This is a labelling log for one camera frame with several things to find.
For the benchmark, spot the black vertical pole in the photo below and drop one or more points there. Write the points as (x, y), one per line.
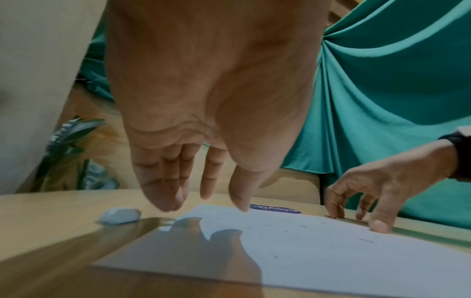
(322, 189)

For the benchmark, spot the person's left hand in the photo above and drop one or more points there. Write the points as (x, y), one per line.
(213, 72)

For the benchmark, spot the person's right hand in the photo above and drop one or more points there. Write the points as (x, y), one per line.
(397, 177)

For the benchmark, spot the black right wristband with markers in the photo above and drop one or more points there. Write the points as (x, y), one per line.
(463, 157)

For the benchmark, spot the white eraser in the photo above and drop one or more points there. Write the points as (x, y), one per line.
(119, 216)

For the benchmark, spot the dark green leafy plant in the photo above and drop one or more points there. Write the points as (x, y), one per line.
(70, 134)

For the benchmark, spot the round wooden table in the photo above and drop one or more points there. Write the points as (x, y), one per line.
(36, 218)

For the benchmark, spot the white paper sheet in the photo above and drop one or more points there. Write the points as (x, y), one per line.
(331, 256)

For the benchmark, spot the wooden panel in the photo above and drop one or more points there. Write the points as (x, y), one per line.
(95, 110)

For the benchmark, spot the green draped fabric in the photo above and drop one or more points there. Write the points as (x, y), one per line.
(386, 87)

